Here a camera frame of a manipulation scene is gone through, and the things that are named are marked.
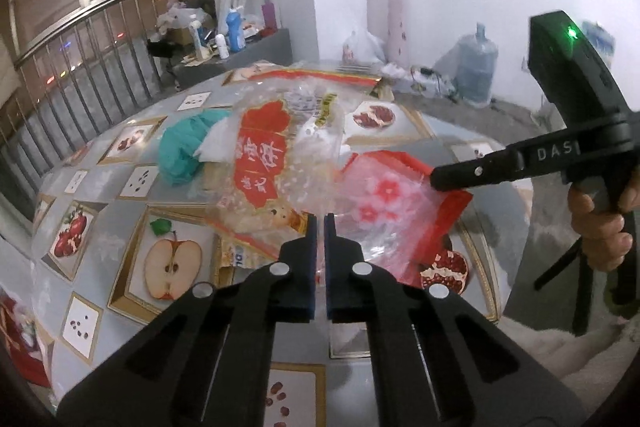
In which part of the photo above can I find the power strip with cables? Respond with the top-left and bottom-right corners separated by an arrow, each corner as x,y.
410,66 -> 453,96

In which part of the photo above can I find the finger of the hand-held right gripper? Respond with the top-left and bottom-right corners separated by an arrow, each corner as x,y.
430,145 -> 526,194

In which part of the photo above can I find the white plastic shopping bag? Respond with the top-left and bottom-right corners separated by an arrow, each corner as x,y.
342,29 -> 386,65

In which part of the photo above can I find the clear plastic bag red label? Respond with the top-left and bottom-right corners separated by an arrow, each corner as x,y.
202,68 -> 383,273

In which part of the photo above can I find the red gift bag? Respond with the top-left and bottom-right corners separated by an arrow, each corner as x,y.
0,289 -> 53,390

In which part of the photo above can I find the pink paper roll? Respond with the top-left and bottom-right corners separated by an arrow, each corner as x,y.
386,0 -> 413,66

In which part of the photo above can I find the large blue water jug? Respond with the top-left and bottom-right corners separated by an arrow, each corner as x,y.
452,23 -> 499,108

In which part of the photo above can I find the black bag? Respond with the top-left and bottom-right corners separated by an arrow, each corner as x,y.
147,39 -> 176,58

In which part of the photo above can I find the white plastic bag on boxes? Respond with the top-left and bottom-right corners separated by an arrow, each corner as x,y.
157,7 -> 213,32

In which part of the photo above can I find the metal balcony railing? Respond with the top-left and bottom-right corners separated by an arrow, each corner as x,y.
0,0 -> 221,208

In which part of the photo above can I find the person's right hand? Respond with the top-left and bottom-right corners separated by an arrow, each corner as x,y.
569,184 -> 635,273

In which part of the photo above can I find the teal plastic bag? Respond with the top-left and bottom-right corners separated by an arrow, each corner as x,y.
159,108 -> 233,186

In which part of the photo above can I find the red flower print zip bag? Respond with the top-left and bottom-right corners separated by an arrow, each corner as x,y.
320,151 -> 473,288

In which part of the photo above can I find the blue detergent bottle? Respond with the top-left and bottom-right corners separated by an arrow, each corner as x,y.
226,7 -> 246,52

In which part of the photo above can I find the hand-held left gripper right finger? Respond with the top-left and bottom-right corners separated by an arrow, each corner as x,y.
324,213 -> 590,427

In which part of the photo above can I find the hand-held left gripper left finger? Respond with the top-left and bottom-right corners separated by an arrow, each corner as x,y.
57,213 -> 318,427

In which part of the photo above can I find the white bottle with blue cap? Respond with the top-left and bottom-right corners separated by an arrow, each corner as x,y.
190,21 -> 206,58

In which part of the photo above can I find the person's right forearm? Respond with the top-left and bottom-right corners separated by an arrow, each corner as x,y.
500,279 -> 640,408

